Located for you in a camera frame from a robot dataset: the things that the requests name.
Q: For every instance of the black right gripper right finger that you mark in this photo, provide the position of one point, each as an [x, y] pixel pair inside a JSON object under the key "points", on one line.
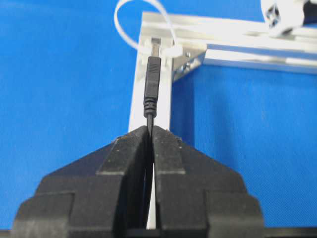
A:
{"points": [[199, 197]]}

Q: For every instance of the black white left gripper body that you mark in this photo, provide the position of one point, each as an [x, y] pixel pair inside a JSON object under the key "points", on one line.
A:
{"points": [[282, 16]]}

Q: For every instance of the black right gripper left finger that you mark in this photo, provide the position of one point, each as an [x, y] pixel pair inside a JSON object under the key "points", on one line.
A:
{"points": [[98, 196]]}

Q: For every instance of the white zip tie loop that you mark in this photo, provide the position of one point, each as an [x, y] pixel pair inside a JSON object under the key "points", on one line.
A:
{"points": [[174, 51]]}

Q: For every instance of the blue cloth mat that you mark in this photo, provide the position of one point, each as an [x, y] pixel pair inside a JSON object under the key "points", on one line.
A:
{"points": [[66, 80]]}

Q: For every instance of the aluminium extrusion frame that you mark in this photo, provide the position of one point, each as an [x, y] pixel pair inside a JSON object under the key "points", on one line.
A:
{"points": [[198, 39]]}

